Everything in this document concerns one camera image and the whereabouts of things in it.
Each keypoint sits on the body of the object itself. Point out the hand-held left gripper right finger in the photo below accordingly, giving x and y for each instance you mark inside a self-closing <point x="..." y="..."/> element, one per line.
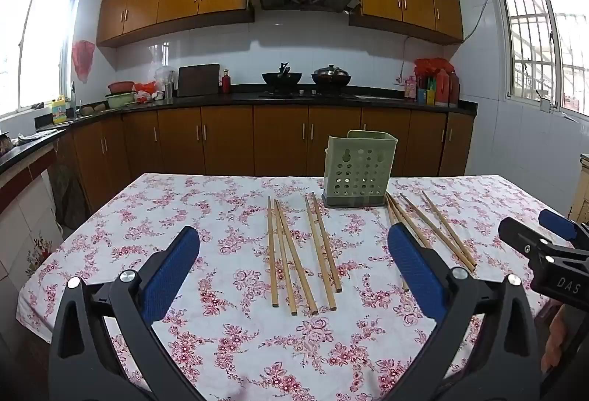
<point x="414" y="272"/>

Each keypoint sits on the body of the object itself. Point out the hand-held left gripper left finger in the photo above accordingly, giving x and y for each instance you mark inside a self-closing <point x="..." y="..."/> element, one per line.
<point x="170" y="276"/>

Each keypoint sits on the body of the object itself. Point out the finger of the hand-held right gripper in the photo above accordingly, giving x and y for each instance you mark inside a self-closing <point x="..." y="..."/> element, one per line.
<point x="557" y="224"/>
<point x="517" y="233"/>

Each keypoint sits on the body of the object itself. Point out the wooden chopstick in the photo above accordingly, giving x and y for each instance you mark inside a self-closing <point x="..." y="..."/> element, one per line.
<point x="389" y="212"/>
<point x="285" y="258"/>
<point x="320" y="253"/>
<point x="298" y="263"/>
<point x="273" y="253"/>
<point x="416" y="235"/>
<point x="437" y="231"/>
<point x="326" y="242"/>
<point x="448" y="226"/>

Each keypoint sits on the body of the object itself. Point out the green perforated utensil holder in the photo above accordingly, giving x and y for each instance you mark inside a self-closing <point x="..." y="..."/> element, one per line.
<point x="359" y="171"/>

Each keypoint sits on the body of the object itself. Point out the person's right hand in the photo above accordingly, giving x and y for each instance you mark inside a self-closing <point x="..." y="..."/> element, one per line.
<point x="557" y="336"/>

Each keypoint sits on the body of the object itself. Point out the beige side cabinet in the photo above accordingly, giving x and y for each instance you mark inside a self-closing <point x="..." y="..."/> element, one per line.
<point x="580" y="189"/>

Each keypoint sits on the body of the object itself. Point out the red floral tablecloth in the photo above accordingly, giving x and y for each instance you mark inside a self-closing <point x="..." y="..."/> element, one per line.
<point x="221" y="207"/>

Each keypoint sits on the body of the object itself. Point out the brown base cabinets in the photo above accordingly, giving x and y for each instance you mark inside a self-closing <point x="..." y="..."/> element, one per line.
<point x="230" y="138"/>

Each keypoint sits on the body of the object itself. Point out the dark red sauce bottles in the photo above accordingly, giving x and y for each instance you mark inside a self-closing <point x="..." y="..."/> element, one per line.
<point x="448" y="88"/>

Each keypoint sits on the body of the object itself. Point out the pink bottle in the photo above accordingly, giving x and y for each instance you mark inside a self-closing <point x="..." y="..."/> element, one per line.
<point x="410" y="89"/>

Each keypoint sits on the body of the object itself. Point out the black kitchen countertop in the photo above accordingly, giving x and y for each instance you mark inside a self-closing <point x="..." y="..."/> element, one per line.
<point x="207" y="99"/>

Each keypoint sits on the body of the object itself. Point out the green basin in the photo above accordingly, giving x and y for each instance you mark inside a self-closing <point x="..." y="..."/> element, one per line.
<point x="120" y="99"/>

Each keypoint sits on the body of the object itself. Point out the barred window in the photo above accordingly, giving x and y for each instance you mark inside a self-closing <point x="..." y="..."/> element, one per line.
<point x="538" y="37"/>

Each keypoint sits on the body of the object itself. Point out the steel cup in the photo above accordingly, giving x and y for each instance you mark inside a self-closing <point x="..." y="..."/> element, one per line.
<point x="168" y="89"/>

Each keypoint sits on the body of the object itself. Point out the red and white bags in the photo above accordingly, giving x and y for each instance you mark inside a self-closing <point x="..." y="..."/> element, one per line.
<point x="146" y="90"/>

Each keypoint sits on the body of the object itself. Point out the white rag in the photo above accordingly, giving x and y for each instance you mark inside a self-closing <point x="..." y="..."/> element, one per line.
<point x="39" y="135"/>

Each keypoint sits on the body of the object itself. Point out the red basin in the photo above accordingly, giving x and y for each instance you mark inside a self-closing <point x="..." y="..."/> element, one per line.
<point x="120" y="86"/>

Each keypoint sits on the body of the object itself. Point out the dark cutting board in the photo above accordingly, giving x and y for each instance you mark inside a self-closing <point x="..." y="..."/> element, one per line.
<point x="198" y="81"/>

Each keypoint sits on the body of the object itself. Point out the yellow detergent bottle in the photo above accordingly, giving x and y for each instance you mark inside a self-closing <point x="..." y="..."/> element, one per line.
<point x="59" y="111"/>

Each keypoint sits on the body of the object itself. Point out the red bottle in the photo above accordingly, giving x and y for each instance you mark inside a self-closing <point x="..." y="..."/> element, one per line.
<point x="226" y="83"/>

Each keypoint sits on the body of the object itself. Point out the sink faucet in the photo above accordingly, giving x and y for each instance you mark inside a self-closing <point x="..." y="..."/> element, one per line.
<point x="73" y="99"/>

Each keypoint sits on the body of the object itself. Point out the gas stove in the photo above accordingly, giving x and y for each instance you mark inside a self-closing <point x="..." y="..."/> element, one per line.
<point x="303" y="93"/>

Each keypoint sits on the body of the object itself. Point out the black pot with lid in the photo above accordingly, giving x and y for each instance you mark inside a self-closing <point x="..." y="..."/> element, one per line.
<point x="331" y="76"/>

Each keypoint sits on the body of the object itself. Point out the black wok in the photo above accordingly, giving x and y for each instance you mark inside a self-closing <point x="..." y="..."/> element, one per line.
<point x="281" y="79"/>

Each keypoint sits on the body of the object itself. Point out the hanging red plastic bag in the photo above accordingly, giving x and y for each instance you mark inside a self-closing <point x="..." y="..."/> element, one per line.
<point x="83" y="58"/>

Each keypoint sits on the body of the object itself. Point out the plain sliding window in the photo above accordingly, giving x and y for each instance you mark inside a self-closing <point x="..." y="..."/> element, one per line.
<point x="41" y="42"/>

